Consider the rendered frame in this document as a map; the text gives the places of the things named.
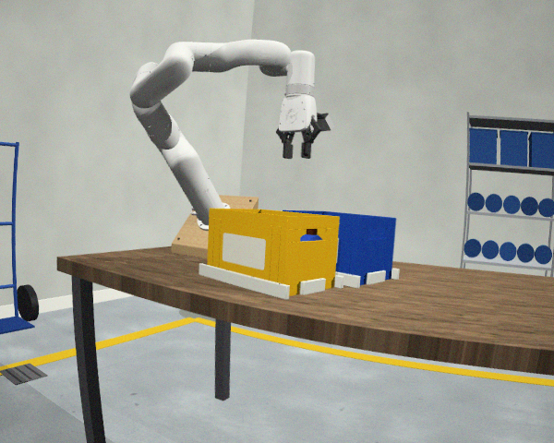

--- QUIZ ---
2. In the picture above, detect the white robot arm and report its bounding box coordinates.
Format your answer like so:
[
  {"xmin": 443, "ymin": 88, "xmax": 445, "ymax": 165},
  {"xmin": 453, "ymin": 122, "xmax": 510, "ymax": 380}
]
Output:
[{"xmin": 130, "ymin": 40, "xmax": 315, "ymax": 231}]

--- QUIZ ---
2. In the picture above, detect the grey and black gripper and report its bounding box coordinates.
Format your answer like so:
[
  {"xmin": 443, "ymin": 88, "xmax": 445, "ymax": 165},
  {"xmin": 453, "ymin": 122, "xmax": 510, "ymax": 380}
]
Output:
[{"xmin": 276, "ymin": 93, "xmax": 321, "ymax": 159}]

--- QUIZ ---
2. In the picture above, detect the yellow plastic crate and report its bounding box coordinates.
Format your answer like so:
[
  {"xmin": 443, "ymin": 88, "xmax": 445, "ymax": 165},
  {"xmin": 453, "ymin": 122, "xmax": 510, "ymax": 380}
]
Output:
[{"xmin": 208, "ymin": 209, "xmax": 340, "ymax": 296}]

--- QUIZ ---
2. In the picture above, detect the blue divided crate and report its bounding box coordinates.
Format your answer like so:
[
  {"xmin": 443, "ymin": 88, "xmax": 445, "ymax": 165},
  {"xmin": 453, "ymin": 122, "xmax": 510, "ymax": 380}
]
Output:
[{"xmin": 296, "ymin": 210, "xmax": 396, "ymax": 285}]

